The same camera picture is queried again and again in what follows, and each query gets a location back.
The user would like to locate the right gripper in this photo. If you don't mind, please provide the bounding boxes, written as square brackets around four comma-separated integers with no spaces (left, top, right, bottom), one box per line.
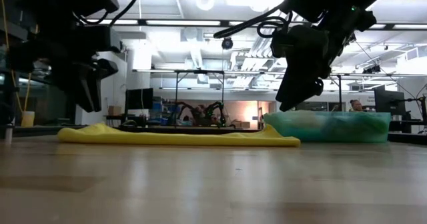
[275,25,338,113]

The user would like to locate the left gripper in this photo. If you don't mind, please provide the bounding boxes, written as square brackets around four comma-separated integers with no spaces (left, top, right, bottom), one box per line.
[49,57,119,113]

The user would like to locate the black monitor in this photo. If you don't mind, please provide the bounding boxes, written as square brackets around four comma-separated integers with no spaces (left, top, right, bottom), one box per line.
[125,87,154,111]
[373,85,406,117]

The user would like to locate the translucent green plastic tray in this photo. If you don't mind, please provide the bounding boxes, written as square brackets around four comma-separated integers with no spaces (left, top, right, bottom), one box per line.
[263,110,392,143]

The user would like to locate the person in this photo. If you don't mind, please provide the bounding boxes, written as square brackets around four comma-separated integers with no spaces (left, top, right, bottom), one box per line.
[348,99,365,113]

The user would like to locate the yellow bucket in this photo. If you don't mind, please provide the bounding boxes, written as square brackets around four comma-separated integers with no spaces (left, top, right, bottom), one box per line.
[20,110,36,128]

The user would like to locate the black folding table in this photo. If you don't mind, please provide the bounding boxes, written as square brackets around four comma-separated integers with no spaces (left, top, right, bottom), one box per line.
[173,69,226,128]
[328,72,427,113]

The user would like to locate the small white bottle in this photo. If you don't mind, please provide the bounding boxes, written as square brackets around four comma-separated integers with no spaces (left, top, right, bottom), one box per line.
[4,123,14,143]

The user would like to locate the black background robot arms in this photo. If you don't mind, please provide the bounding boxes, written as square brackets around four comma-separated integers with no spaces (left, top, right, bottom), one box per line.
[173,100,228,128]

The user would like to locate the round white ceiling light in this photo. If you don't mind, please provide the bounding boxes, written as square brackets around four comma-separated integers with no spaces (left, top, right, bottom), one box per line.
[195,0,216,11]

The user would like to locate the black equipment stand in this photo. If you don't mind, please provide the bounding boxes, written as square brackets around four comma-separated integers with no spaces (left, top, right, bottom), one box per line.
[390,95,427,135]

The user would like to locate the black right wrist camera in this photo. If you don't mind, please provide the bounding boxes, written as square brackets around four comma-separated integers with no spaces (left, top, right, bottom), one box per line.
[270,29,291,59]

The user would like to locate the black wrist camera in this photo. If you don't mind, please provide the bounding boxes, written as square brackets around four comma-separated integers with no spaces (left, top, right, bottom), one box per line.
[270,29,291,59]
[78,25,123,53]

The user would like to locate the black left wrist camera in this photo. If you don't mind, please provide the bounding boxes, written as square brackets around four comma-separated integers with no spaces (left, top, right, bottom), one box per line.
[78,25,123,53]

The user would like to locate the yellow extension cable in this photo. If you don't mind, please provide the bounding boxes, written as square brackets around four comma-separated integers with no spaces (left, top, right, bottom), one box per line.
[0,0,33,113]

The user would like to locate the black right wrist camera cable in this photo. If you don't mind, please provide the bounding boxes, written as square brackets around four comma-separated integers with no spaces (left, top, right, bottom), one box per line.
[213,3,294,40]

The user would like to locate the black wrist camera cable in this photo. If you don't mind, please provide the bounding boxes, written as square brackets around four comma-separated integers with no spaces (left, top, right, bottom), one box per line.
[213,3,294,40]
[71,0,141,27]

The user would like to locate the black left wrist camera cable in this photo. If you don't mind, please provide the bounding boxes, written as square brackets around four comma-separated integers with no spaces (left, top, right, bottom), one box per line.
[71,0,141,27]

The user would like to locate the black aluminium table frame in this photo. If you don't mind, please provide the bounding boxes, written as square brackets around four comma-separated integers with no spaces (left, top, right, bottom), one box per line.
[13,124,427,145]

